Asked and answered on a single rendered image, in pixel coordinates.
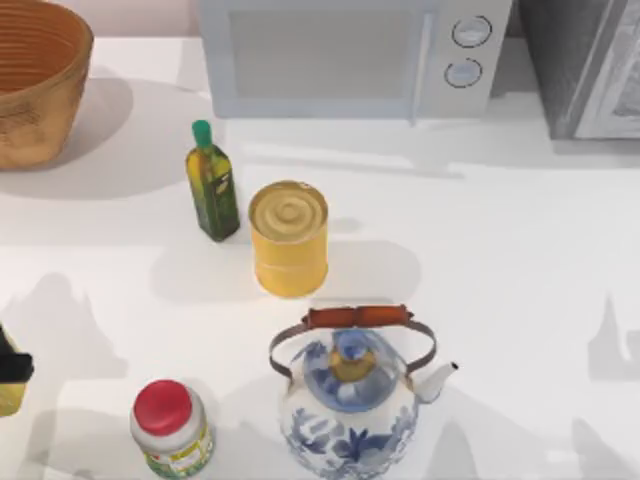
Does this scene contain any yellow can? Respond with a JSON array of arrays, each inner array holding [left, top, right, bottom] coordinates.
[[247, 180, 330, 300]]

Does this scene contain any green oil bottle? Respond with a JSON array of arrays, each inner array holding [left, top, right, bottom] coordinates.
[[185, 119, 242, 244]]

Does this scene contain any blue and white teapot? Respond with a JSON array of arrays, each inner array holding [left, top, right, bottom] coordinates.
[[268, 305, 461, 477]]

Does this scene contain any pale microwave oven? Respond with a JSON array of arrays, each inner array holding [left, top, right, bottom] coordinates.
[[195, 0, 515, 127]]

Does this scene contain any round microwave knob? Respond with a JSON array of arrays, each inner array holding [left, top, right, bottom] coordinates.
[[443, 56, 484, 90], [451, 14, 494, 50]]

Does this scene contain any red lidded white jar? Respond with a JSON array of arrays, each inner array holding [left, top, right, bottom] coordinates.
[[129, 379, 217, 480]]

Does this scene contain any brown woven basket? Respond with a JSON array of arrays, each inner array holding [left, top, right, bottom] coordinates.
[[0, 0, 96, 171]]

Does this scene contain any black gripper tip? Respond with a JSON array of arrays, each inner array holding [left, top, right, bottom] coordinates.
[[0, 352, 35, 384]]

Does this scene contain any yellow bottle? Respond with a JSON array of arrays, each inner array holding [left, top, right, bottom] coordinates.
[[0, 324, 29, 418]]

